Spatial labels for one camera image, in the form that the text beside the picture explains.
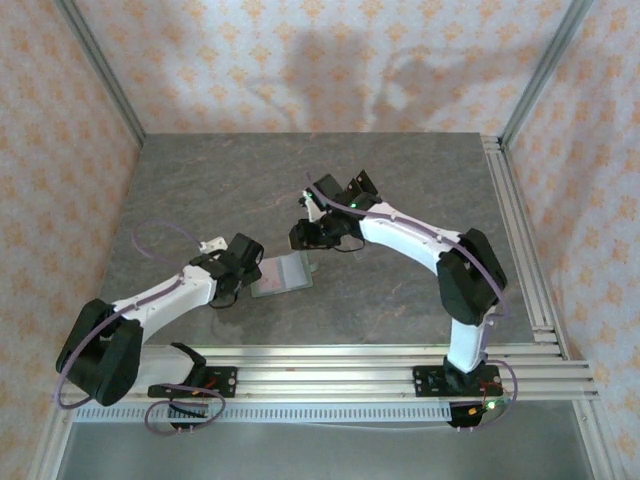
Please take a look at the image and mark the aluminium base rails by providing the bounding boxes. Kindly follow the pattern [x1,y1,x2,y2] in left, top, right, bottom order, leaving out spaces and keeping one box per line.
[52,343,601,402]

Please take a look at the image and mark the aluminium side rail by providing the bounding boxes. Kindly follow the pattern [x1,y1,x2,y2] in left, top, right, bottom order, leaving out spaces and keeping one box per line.
[480,133,571,361]

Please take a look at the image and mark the green card holder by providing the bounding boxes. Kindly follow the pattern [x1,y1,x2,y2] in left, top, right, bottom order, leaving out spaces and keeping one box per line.
[249,252,322,300]

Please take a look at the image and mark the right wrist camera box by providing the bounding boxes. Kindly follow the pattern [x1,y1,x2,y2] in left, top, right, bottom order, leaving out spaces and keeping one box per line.
[301,187,326,222]

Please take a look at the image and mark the aluminium frame leg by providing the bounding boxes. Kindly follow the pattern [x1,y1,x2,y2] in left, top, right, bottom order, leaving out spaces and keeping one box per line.
[569,399,626,480]
[29,399,76,480]

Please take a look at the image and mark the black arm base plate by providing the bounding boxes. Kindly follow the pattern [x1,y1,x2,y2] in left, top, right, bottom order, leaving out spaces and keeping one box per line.
[412,364,501,399]
[147,366,238,400]

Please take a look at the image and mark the black controller board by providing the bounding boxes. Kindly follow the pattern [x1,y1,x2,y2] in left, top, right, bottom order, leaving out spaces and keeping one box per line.
[167,402,211,432]

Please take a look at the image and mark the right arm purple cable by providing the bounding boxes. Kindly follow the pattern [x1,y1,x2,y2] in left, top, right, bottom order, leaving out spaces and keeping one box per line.
[305,172,519,432]

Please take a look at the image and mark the slotted grey cable duct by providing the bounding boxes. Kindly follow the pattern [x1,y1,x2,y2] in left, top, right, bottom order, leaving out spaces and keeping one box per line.
[74,403,454,425]

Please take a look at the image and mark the grey metal lower panel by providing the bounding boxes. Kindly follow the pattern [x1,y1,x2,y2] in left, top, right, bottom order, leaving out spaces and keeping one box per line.
[57,422,599,480]

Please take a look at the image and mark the pale pink credit card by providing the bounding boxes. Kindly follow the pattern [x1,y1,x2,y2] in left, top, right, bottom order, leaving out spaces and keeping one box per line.
[260,258,284,292]

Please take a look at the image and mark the aluminium frame post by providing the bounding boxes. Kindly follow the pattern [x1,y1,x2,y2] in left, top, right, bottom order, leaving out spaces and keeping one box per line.
[53,0,148,150]
[498,0,600,150]

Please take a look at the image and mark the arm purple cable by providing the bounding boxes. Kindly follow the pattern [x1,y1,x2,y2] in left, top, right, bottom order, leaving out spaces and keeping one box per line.
[305,172,519,432]
[52,219,227,437]

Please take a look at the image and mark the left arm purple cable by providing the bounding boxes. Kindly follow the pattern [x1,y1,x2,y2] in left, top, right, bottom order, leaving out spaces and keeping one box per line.
[52,219,227,437]

